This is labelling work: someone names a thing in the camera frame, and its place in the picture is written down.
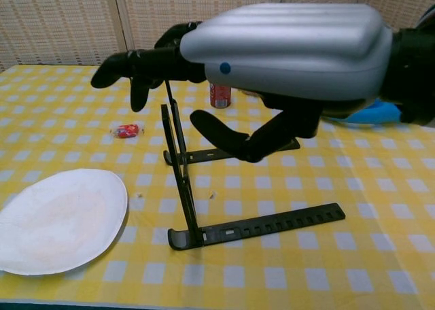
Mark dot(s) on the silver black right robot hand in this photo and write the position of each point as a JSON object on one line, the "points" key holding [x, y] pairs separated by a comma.
{"points": [[289, 51]]}

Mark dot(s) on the red soda can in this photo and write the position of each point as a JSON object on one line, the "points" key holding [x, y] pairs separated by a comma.
{"points": [[221, 97]]}

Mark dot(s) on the black folding laptop stand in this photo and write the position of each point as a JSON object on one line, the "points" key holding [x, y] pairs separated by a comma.
{"points": [[272, 223]]}

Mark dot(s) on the yellow checkered tablecloth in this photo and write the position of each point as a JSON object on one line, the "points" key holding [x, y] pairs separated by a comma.
{"points": [[340, 204]]}

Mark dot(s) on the red wrapped candy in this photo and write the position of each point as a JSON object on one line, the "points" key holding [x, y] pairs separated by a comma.
{"points": [[127, 130]]}

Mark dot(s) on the white paper plate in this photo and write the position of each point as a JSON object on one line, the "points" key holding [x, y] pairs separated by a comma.
{"points": [[61, 221]]}

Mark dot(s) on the blue pump detergent bottle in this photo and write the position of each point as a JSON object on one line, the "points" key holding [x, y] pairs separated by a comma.
{"points": [[380, 114]]}

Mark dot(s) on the woven folding screen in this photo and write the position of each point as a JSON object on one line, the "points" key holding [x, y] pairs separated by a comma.
{"points": [[68, 21]]}

